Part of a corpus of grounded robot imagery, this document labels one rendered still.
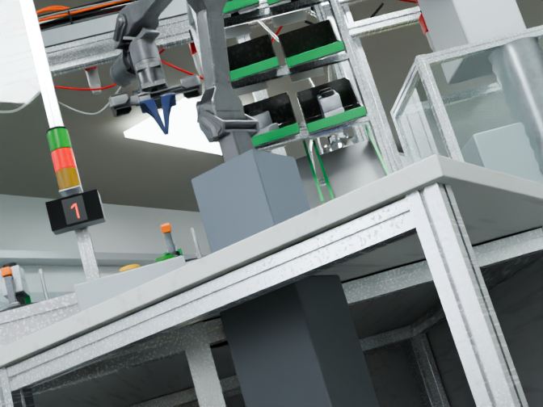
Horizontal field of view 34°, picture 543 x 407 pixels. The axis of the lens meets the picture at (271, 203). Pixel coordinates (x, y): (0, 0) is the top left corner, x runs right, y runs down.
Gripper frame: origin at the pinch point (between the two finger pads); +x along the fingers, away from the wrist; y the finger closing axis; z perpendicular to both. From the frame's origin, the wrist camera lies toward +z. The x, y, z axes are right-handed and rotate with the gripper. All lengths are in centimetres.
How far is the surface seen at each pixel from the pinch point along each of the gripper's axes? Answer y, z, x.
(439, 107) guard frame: -82, 78, -12
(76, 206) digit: 23.5, 29.0, 4.2
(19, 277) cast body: 37.2, 17.9, 19.7
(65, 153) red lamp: 23.2, 29.3, -8.9
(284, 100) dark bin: -30.4, 33.6, -10.0
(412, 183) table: -26, -65, 42
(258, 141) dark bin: -18.9, 12.1, 5.9
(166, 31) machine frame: -12, 122, -80
